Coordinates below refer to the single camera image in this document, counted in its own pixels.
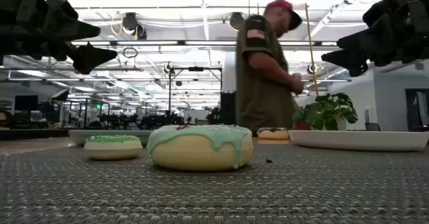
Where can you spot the green glazed small donut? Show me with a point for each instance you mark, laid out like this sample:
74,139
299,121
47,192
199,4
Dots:
113,148

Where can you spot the black computer monitor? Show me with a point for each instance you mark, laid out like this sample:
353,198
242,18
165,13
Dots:
25,102

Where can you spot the light blue plate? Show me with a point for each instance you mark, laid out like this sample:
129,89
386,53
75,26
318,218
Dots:
100,134

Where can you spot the black table frame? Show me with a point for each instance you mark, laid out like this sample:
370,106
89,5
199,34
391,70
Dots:
33,134

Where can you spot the potted green plant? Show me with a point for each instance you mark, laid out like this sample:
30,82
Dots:
328,111

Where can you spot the black round ceiling fixture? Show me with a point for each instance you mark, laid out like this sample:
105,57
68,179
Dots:
130,22
236,20

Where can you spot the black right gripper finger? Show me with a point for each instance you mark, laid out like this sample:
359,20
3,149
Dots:
352,61
372,39

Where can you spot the white plate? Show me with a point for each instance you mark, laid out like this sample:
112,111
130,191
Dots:
360,141

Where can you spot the grey woven placemat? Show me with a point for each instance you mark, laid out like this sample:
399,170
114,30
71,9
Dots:
214,194

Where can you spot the chocolate glazed donut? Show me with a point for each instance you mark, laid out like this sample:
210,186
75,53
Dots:
273,134

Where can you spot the large mint glazed donut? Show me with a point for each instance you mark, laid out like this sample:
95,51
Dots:
201,150

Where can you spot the black background rig frame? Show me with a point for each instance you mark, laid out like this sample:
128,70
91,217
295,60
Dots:
170,90

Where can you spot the person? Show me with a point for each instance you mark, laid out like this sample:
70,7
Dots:
261,83

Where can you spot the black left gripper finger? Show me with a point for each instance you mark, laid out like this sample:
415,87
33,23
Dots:
92,58
70,27

